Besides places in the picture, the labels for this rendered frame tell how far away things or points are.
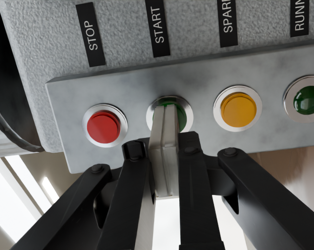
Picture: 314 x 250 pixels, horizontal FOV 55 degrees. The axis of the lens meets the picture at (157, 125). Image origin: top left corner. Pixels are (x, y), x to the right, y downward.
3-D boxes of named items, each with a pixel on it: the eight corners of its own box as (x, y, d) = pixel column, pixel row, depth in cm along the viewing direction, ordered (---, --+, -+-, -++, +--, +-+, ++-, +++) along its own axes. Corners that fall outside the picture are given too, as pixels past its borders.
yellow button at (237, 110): (253, 88, 22) (217, 93, 22) (256, 92, 21) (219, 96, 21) (254, 121, 23) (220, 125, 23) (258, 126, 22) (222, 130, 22)
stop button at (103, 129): (118, 106, 23) (86, 110, 23) (116, 110, 22) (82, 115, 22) (125, 137, 24) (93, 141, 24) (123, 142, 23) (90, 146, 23)
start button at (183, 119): (184, 97, 23) (150, 102, 23) (184, 101, 22) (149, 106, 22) (188, 129, 24) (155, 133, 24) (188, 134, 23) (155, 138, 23)
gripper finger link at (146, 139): (153, 207, 14) (91, 213, 14) (158, 157, 19) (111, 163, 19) (148, 179, 13) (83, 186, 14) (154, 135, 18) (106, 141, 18)
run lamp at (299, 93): (320, 79, 22) (287, 83, 22) (330, 83, 21) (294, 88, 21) (319, 109, 23) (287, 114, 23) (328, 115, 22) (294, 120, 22)
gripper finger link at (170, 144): (162, 146, 15) (177, 144, 15) (165, 104, 21) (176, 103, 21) (170, 197, 16) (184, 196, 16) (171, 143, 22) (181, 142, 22)
